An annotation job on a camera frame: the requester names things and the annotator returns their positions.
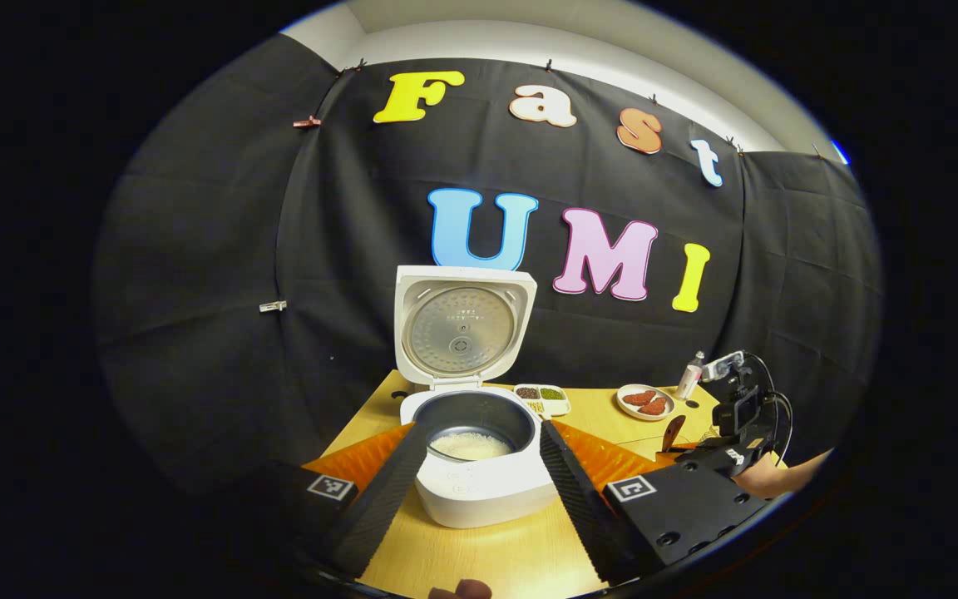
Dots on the white divided bean dish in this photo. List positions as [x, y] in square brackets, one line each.
[541, 393]

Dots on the white rice cooker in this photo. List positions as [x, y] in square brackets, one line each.
[487, 499]

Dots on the red meat piece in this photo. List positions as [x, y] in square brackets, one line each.
[654, 407]
[639, 398]

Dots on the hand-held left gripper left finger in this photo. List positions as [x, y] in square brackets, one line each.
[383, 499]

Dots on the brown wooden spoon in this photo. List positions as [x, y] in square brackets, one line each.
[674, 431]

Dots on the silver metal clip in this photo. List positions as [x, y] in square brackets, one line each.
[273, 306]

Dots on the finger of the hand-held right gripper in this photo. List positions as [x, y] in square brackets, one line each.
[716, 462]

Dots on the black backdrop cloth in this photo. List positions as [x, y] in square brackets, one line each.
[213, 274]

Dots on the small clear bottle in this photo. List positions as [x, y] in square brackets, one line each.
[689, 378]

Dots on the white round plate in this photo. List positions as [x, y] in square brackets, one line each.
[624, 409]

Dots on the copper metal clip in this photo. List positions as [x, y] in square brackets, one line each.
[307, 122]

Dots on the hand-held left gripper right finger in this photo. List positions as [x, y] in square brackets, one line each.
[579, 507]

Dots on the white rice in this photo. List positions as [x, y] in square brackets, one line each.
[471, 447]

